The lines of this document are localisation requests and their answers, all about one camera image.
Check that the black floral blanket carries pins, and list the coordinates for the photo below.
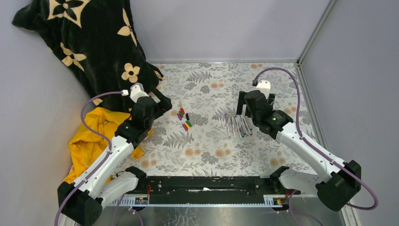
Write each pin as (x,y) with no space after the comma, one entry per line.
(96,40)

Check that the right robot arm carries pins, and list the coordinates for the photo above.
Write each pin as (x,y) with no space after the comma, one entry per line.
(331,182)

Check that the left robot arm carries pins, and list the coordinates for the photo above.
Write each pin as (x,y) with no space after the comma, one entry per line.
(83,200)

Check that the yellow cloth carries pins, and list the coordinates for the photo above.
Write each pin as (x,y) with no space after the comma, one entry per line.
(87,144)

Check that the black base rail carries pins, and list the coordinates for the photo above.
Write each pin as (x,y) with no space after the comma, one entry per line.
(209,191)

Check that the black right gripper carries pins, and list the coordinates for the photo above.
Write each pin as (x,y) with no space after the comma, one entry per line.
(241,101)

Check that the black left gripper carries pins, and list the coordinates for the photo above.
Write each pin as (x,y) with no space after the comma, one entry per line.
(164,103)

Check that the floral tablecloth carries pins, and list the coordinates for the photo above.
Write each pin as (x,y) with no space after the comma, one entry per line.
(207,92)

